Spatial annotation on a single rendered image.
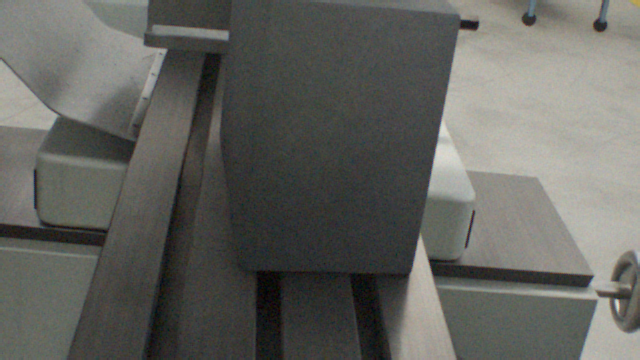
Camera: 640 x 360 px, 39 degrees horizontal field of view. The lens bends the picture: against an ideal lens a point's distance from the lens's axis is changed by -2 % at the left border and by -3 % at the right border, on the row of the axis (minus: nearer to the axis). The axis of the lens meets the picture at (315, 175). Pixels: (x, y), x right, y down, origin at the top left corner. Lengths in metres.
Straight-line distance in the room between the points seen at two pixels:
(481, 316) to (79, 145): 0.51
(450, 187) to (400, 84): 0.49
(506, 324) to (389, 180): 0.55
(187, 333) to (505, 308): 0.62
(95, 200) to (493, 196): 0.54
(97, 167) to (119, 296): 0.45
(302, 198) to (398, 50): 0.11
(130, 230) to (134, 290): 0.08
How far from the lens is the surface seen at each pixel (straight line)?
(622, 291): 1.33
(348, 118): 0.58
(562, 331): 1.16
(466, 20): 1.13
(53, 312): 1.11
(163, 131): 0.82
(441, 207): 1.04
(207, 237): 0.66
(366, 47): 0.56
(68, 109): 1.00
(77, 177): 1.03
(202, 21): 1.04
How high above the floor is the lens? 1.26
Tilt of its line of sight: 25 degrees down
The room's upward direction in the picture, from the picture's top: 8 degrees clockwise
